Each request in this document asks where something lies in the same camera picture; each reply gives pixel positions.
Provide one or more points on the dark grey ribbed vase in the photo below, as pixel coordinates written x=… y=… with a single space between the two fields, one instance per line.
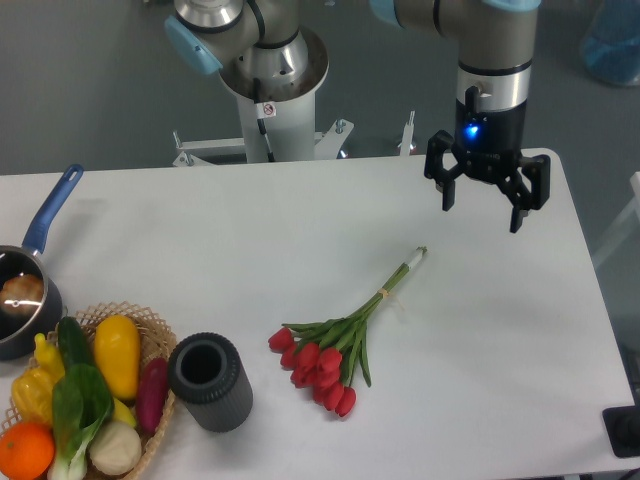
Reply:
x=206 y=373

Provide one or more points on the saucepan with blue handle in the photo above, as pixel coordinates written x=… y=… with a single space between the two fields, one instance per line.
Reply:
x=17 y=333

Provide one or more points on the brown bread in pan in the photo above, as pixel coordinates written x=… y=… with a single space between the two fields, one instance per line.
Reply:
x=21 y=296

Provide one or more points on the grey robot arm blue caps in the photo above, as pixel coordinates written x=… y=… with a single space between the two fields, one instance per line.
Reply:
x=495 y=40

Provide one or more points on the purple eggplant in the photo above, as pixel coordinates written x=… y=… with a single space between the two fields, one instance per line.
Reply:
x=152 y=392

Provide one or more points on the beige garlic bulb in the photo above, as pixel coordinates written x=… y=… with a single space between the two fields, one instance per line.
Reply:
x=116 y=449

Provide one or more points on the orange fruit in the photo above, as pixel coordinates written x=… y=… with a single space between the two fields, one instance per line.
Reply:
x=27 y=450

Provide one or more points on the yellow bell pepper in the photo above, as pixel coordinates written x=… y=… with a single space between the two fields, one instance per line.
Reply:
x=32 y=396

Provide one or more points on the yellow squash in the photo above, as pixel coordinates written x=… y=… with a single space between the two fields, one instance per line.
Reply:
x=117 y=350

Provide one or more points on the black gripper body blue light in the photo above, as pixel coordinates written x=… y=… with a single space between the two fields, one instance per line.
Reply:
x=487 y=144

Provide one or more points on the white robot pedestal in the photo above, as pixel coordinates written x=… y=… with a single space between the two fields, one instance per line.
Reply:
x=275 y=92

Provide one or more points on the green bok choy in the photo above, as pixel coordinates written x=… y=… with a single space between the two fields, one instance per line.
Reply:
x=81 y=404

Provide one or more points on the red tulip bouquet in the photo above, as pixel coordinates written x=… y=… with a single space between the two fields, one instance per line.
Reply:
x=324 y=356

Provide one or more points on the blue transparent container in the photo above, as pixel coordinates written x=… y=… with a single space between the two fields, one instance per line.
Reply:
x=610 y=48

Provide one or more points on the black device at edge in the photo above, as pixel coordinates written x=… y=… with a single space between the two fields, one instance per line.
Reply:
x=622 y=426

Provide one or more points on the dark green cucumber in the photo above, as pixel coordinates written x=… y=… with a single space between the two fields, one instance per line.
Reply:
x=72 y=343

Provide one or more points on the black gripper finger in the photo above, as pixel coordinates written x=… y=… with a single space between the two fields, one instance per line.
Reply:
x=526 y=183
x=439 y=144

